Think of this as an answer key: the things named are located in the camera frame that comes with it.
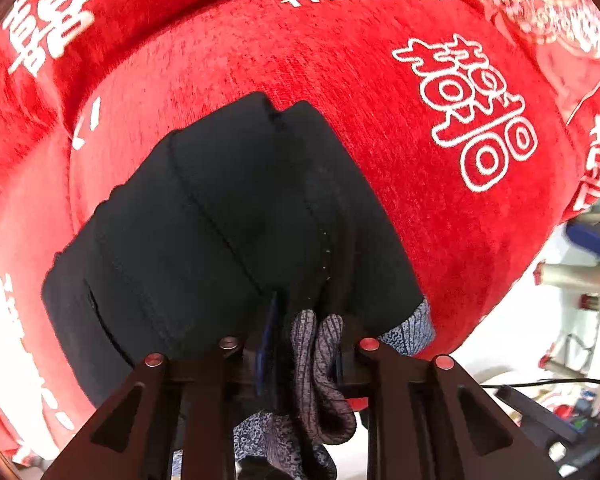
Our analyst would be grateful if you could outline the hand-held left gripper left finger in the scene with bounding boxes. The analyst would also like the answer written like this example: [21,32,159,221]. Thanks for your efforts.
[40,289,290,480]

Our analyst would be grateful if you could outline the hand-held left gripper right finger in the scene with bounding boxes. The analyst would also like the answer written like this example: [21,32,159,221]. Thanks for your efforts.
[334,310,564,480]

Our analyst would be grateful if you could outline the black pants with grey waistband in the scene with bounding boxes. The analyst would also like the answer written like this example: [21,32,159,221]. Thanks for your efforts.
[41,91,437,480]

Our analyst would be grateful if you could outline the red printed blanket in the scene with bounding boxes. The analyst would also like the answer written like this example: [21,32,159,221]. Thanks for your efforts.
[0,0,600,468]

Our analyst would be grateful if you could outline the white roll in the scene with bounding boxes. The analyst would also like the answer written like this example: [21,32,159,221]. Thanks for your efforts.
[536,262,600,292]

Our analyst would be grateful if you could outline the red pillow with white ornament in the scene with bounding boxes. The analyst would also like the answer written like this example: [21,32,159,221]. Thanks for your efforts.
[420,0,600,111]

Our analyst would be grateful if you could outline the black cable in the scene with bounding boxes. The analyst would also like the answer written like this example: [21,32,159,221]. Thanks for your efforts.
[480,378,600,390]

